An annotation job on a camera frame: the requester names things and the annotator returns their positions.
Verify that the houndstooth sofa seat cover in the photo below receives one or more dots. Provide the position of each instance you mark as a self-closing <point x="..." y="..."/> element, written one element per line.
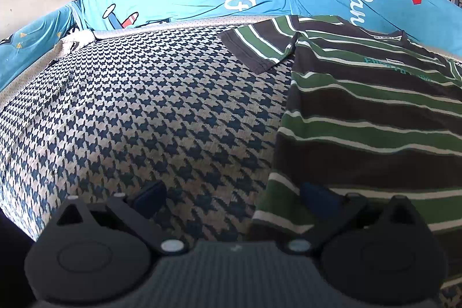
<point x="144" y="113"/>

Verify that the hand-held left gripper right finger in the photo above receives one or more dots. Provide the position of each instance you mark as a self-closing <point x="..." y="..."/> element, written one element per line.
<point x="319" y="200"/>

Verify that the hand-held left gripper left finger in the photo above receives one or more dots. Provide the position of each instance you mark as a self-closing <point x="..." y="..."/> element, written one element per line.
<point x="149" y="197"/>

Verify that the blue back cushion, script print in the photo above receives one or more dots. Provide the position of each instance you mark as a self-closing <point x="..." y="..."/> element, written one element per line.
<point x="389" y="5"/>

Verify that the green brown striped shirt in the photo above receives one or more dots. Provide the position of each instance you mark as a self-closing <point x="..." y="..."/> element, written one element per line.
<point x="361" y="120"/>

